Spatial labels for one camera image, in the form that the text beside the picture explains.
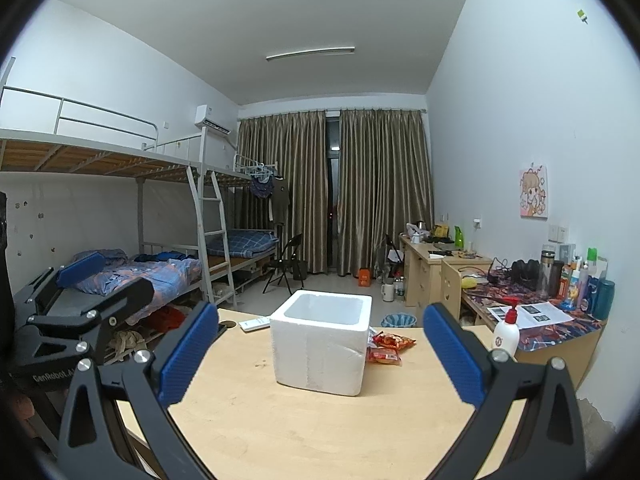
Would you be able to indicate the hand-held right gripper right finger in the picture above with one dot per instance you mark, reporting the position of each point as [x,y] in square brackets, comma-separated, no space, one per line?
[450,355]

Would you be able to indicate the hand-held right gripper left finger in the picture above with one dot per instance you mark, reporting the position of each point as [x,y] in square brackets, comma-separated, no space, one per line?
[187,355]

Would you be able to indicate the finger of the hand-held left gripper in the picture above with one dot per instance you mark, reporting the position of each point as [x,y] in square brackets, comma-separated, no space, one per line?
[82,270]
[127,300]

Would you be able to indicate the white foam box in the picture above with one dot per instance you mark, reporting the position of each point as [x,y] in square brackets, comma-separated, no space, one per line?
[320,355]

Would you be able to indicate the blue plaid blanket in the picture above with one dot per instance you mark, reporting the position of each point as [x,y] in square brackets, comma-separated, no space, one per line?
[165,280]

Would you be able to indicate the red cloth bundle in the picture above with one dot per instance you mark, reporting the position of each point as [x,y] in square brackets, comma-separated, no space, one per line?
[167,317]

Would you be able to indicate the beige cloth bundle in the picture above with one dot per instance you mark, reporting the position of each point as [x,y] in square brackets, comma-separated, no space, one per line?
[127,345]

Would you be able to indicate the orange snack packet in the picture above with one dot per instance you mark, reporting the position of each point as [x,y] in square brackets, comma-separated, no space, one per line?
[395,341]

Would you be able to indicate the white lotion pump bottle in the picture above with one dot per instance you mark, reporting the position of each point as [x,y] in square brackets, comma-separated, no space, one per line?
[506,337]

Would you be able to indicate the blue wastebasket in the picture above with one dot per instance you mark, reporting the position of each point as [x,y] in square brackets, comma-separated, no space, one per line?
[398,321]

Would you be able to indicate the wooden chair with smiley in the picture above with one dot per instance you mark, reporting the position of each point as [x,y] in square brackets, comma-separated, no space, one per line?
[451,290]

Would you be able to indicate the red snack packet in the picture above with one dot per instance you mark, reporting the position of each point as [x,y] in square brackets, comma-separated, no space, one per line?
[384,356]

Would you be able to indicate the white remote control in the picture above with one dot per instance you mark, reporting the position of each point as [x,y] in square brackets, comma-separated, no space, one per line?
[255,324]

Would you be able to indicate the yellow cloth bundle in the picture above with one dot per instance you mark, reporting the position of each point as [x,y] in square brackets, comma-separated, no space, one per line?
[473,280]

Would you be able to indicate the wooden desk with drawers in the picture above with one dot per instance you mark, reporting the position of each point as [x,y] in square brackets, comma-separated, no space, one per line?
[420,275]

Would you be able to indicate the white floor mug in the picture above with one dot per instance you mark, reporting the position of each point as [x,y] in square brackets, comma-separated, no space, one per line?
[388,292]

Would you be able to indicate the white paper sheets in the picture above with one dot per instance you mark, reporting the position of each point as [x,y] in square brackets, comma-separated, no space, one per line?
[545,314]

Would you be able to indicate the printed desk mat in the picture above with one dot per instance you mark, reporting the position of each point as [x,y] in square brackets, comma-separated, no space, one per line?
[555,334]

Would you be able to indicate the white metal bed ladder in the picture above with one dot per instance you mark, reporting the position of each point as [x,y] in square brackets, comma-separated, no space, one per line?
[212,232]

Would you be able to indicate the black headphones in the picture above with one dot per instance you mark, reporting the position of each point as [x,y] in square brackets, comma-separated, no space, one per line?
[525,270]

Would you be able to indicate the black folding stand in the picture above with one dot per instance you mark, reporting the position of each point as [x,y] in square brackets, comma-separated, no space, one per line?
[390,257]

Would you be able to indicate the orange box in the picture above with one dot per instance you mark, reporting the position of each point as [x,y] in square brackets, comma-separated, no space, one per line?
[364,277]

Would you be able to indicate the white metal bunk bed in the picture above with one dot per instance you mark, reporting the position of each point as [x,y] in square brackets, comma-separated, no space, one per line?
[235,175]
[75,152]

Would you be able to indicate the yellow bag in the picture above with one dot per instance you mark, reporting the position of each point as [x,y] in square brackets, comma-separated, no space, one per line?
[441,231]

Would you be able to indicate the blue plaid mattress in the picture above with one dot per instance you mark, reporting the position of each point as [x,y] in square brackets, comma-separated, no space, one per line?
[245,242]

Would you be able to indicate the clear bottle black lid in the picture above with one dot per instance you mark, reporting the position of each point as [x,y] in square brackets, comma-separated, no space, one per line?
[546,272]

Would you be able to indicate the white electric kettle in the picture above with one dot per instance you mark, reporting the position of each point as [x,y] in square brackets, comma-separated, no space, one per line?
[416,232]

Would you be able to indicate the wooden desk with mat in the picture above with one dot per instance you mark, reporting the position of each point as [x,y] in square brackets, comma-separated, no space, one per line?
[580,355]

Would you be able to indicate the dark tumbler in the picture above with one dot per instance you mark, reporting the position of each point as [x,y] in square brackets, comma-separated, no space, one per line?
[557,280]

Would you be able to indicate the black folding chair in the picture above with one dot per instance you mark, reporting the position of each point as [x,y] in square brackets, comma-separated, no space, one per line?
[287,260]

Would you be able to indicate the row of toiletry bottles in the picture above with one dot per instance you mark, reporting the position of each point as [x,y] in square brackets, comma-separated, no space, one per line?
[595,290]

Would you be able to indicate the dark hanging clothes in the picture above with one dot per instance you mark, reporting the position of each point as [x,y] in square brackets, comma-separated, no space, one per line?
[277,200]

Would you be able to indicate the brown curtain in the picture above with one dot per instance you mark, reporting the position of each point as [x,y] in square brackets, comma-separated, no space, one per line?
[285,185]
[385,185]

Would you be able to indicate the white air conditioner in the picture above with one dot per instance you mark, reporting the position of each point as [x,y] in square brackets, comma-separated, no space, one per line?
[212,119]

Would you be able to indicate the ceiling tube light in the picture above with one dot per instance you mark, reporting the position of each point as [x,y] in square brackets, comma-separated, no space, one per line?
[310,54]

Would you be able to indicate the white wall switch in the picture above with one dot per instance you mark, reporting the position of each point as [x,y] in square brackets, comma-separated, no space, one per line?
[558,233]

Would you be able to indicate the pink cartoon wall poster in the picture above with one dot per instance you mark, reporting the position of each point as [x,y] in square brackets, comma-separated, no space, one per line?
[533,191]

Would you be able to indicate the green wall hook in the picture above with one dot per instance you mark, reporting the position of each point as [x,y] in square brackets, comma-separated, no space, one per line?
[583,15]

